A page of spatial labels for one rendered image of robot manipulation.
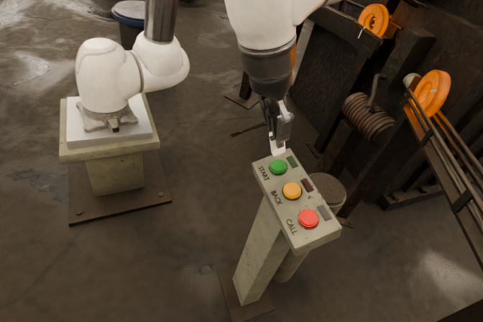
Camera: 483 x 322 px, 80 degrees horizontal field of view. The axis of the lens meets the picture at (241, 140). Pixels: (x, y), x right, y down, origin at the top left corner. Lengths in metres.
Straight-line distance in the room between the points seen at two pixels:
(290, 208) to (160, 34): 0.70
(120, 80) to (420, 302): 1.41
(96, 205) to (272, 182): 0.85
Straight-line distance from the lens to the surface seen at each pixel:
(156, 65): 1.07
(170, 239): 1.25
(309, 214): 0.64
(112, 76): 1.02
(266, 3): 0.39
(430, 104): 1.04
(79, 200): 1.38
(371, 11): 1.49
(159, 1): 1.00
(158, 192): 1.35
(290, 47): 0.45
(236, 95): 2.01
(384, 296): 1.41
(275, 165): 0.71
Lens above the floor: 1.10
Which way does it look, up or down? 42 degrees down
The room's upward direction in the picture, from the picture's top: 13 degrees clockwise
